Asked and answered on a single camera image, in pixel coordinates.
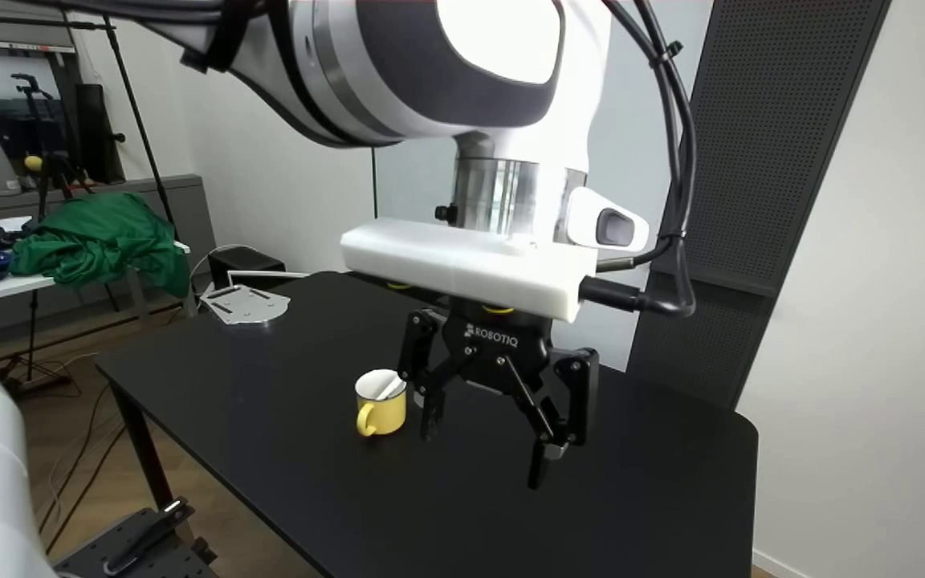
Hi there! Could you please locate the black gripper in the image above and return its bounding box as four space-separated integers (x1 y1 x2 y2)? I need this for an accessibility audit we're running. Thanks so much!
396 298 602 491

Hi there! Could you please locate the yellow mug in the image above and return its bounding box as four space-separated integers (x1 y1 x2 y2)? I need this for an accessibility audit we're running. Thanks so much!
351 366 412 439

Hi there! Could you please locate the small black box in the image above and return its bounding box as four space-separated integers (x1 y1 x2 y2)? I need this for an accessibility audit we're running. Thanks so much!
205 245 290 290

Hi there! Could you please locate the black table leg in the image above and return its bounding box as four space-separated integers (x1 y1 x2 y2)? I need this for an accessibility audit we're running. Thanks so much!
107 369 183 521

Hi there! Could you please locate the green cloth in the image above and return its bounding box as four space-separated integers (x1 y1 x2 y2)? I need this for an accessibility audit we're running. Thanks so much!
8 188 193 300

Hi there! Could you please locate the black slanted stand pole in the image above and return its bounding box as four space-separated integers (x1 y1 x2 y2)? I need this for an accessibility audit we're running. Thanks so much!
101 10 179 232

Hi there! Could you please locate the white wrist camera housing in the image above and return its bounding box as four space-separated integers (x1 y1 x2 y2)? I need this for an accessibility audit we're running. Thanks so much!
338 216 605 324

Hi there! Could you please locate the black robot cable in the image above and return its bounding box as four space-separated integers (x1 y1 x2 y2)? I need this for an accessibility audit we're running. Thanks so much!
575 0 700 321

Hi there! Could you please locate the dark grey wall panel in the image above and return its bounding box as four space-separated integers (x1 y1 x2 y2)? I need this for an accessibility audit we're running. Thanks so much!
626 0 897 418

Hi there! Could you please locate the black velcro cable strap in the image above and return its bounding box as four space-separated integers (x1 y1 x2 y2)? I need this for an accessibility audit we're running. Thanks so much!
179 0 263 76

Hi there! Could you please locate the black camera tripod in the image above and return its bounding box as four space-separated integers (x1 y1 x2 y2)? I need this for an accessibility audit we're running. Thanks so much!
11 70 98 221

